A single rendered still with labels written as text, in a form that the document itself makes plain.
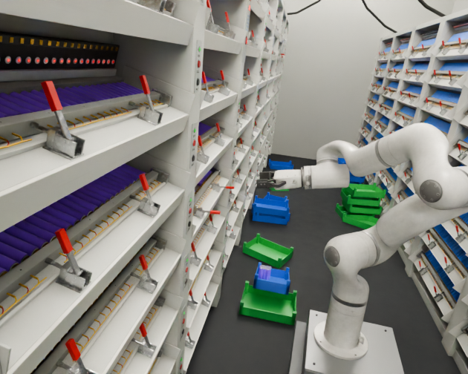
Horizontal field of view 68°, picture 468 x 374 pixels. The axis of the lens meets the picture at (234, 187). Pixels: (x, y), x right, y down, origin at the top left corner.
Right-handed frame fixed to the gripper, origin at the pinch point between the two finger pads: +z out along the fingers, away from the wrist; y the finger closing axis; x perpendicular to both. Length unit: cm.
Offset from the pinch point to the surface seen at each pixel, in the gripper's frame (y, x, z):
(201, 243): -0.4, -26.5, 26.8
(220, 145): 10.8, 11.7, 16.7
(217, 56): 30, 46, 18
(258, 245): 106, -85, 20
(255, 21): 100, 66, 9
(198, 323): -1, -66, 34
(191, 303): -15, -45, 29
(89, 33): -49, 50, 27
